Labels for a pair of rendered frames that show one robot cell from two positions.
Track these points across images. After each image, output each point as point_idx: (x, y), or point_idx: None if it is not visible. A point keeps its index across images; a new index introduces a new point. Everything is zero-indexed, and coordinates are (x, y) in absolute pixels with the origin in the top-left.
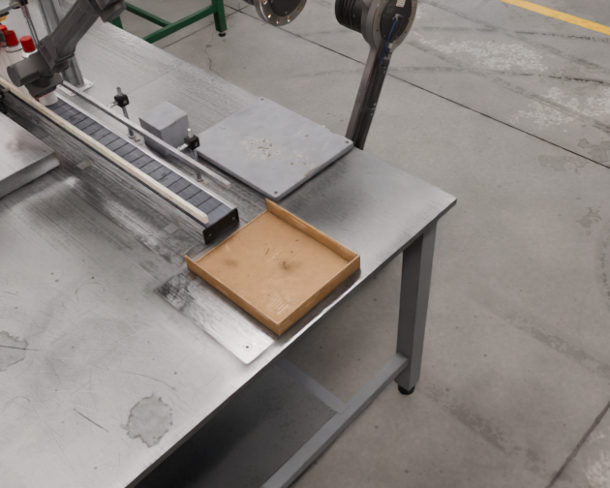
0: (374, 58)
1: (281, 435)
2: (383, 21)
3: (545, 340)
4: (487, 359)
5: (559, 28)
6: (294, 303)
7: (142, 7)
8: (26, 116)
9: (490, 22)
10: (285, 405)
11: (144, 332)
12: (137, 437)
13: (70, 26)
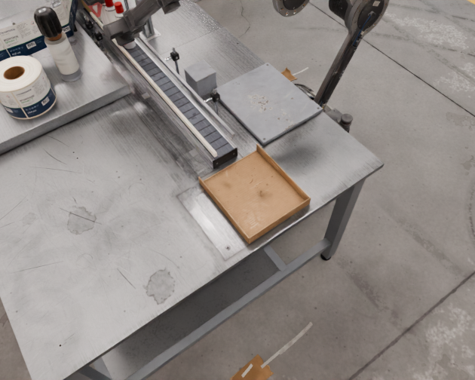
0: (349, 41)
1: (243, 277)
2: (361, 16)
3: (421, 241)
4: (380, 247)
5: None
6: (262, 222)
7: None
8: (115, 53)
9: (436, 6)
10: (249, 258)
11: (166, 225)
12: (151, 295)
13: (143, 10)
